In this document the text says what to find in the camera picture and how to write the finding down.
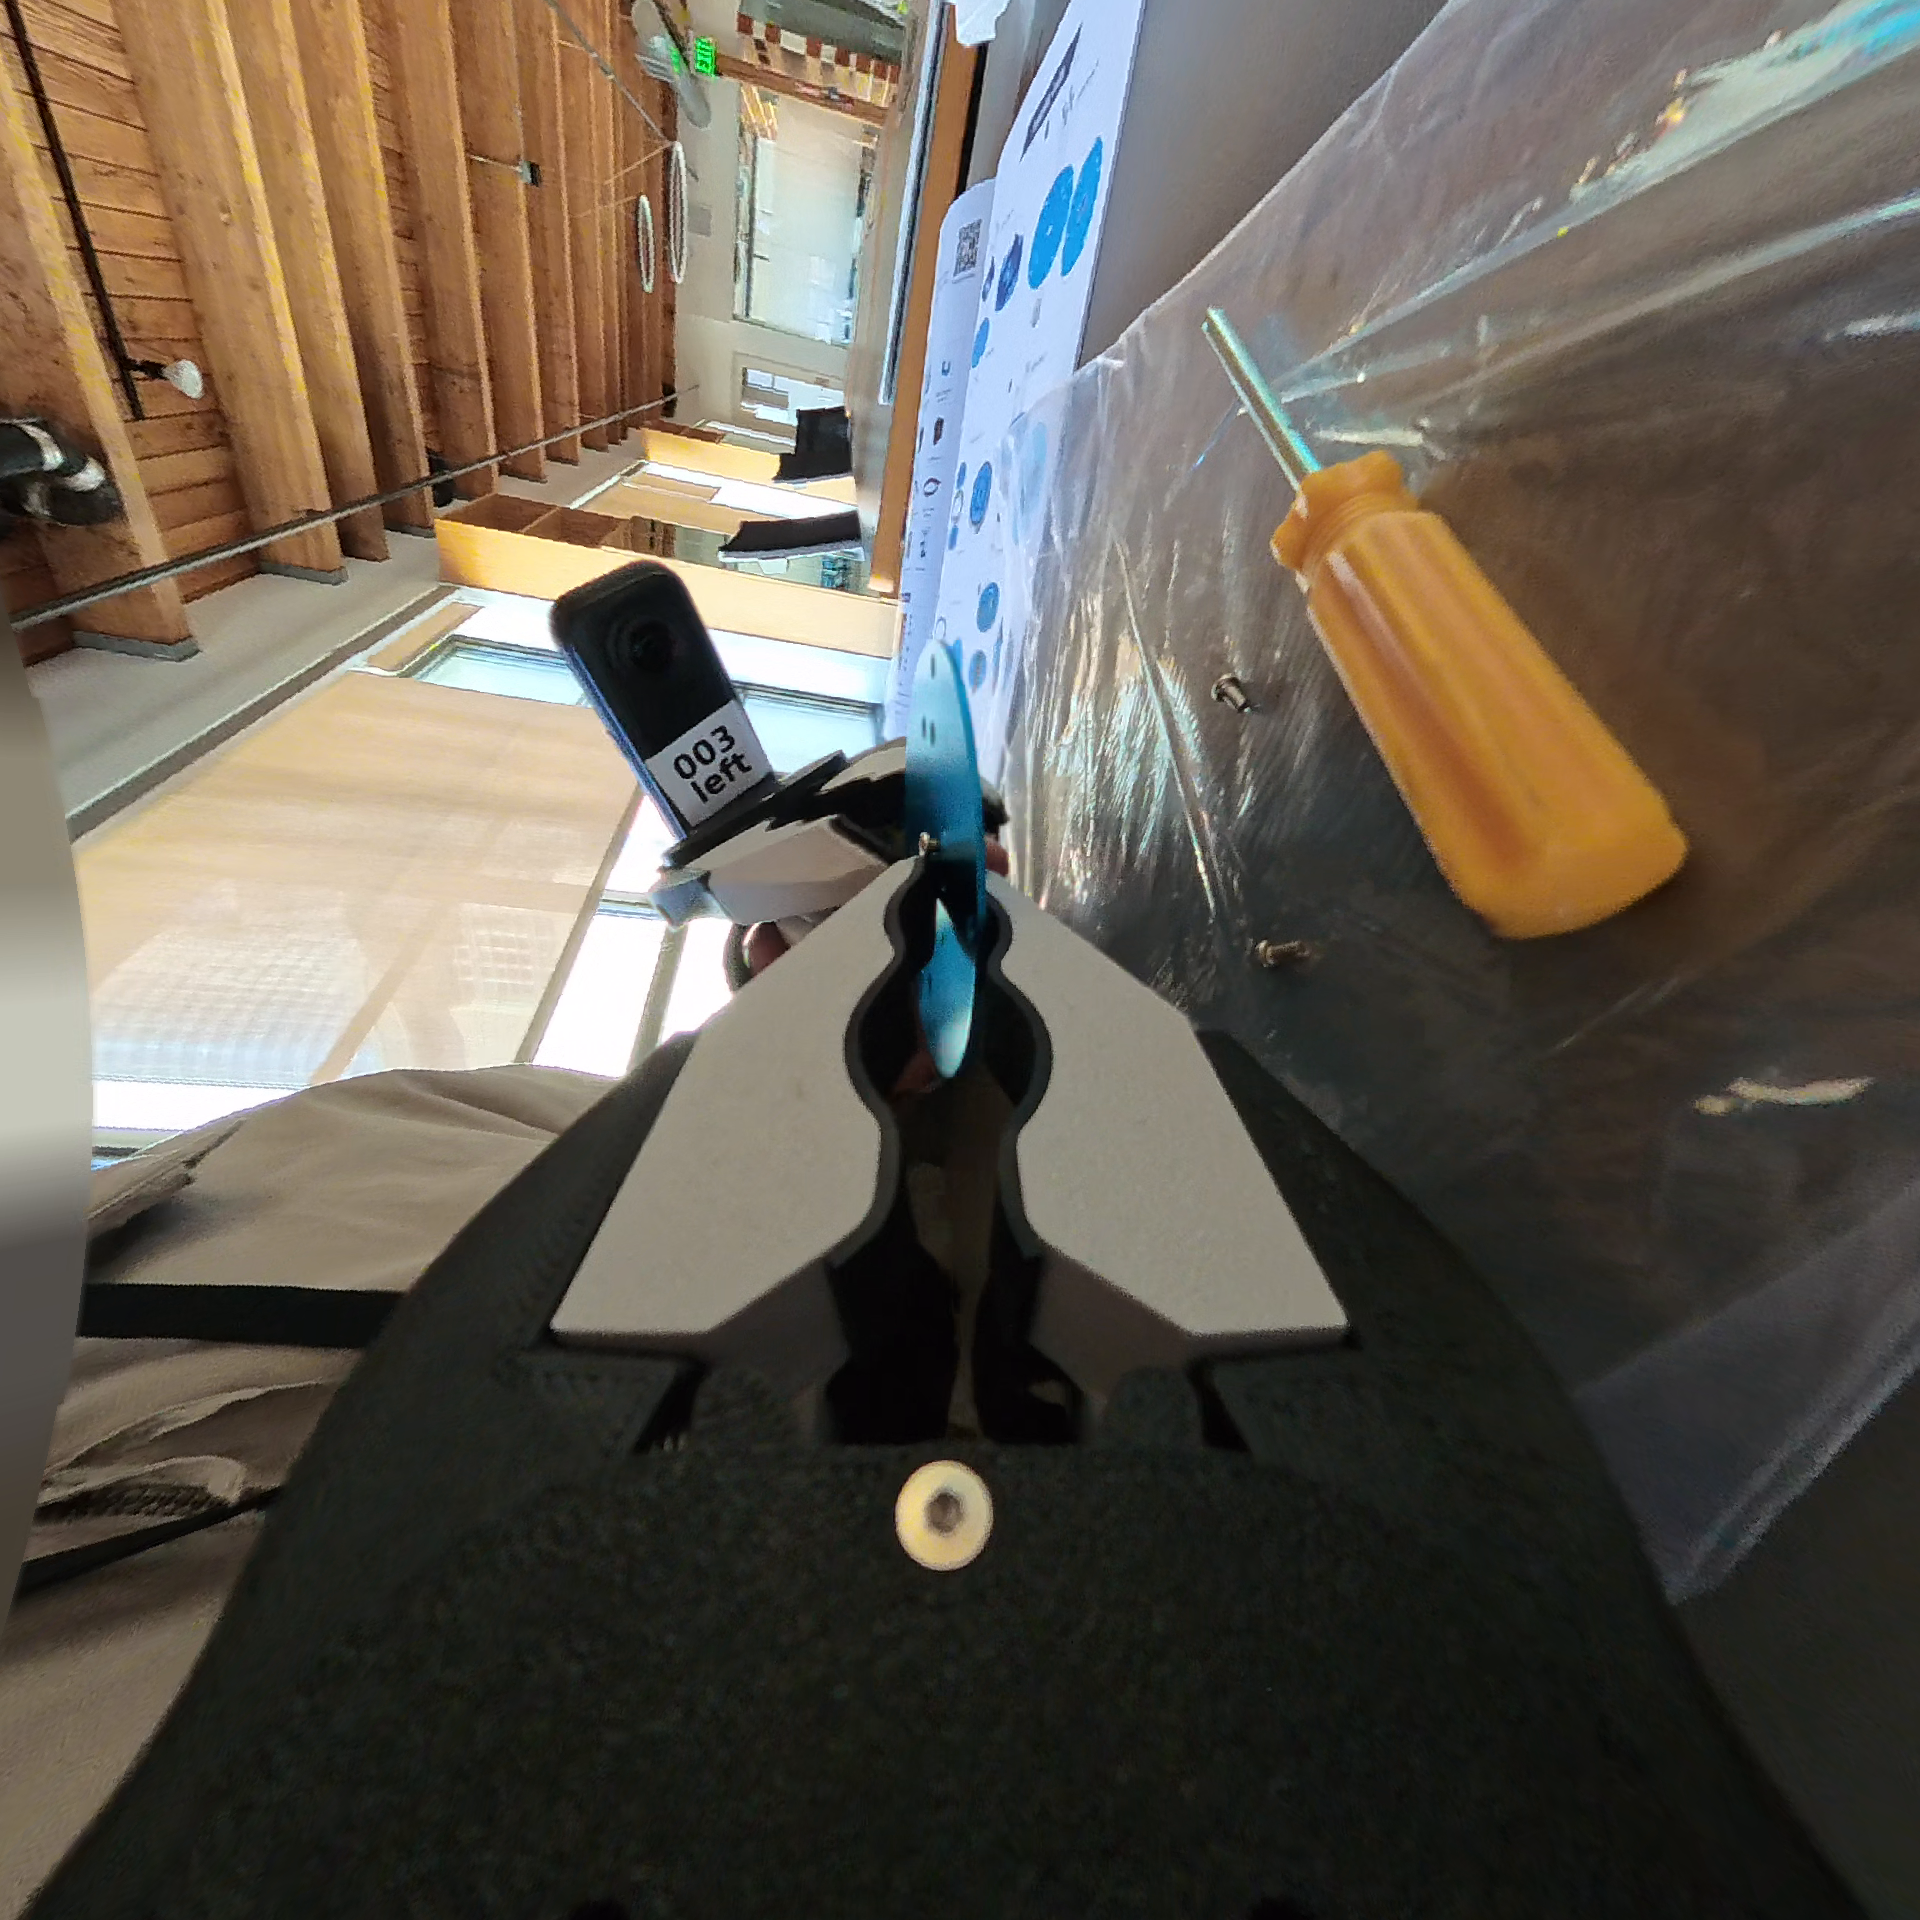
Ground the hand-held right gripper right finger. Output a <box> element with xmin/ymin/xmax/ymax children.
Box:
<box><xmin>976</xmin><ymin>883</ymin><xmax>1353</xmax><ymax>1423</ymax></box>

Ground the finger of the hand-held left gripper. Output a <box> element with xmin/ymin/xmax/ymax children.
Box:
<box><xmin>703</xmin><ymin>787</ymin><xmax>915</xmax><ymax>924</ymax></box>

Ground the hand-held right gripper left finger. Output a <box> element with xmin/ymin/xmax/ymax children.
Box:
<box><xmin>551</xmin><ymin>860</ymin><xmax>924</xmax><ymax>1441</ymax></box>

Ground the blue round metal plate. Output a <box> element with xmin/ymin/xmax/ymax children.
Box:
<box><xmin>903</xmin><ymin>642</ymin><xmax>991</xmax><ymax>1082</ymax></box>

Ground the large grid window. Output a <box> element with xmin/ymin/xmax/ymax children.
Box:
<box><xmin>405</xmin><ymin>630</ymin><xmax>903</xmax><ymax>1082</ymax></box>

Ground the tan roller blind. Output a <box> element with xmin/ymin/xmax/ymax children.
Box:
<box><xmin>70</xmin><ymin>668</ymin><xmax>649</xmax><ymax>1089</ymax></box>

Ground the long metal ceiling pipe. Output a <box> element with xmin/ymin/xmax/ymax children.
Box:
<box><xmin>6</xmin><ymin>387</ymin><xmax>703</xmax><ymax>628</ymax></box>

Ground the ceiling pipe bundle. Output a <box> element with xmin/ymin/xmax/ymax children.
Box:
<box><xmin>0</xmin><ymin>415</ymin><xmax>126</xmax><ymax>524</ymax></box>

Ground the white instruction booklet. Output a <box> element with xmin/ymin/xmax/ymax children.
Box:
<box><xmin>883</xmin><ymin>0</ymin><xmax>1149</xmax><ymax>735</ymax></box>

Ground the clear plastic bag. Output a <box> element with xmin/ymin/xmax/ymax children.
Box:
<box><xmin>976</xmin><ymin>0</ymin><xmax>1920</xmax><ymax>1599</ymax></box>

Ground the black strap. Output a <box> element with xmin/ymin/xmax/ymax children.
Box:
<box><xmin>75</xmin><ymin>1282</ymin><xmax>407</xmax><ymax>1353</ymax></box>

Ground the orange-handled screwdriver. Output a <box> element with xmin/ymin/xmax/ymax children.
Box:
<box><xmin>1199</xmin><ymin>307</ymin><xmax>1688</xmax><ymax>941</ymax></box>

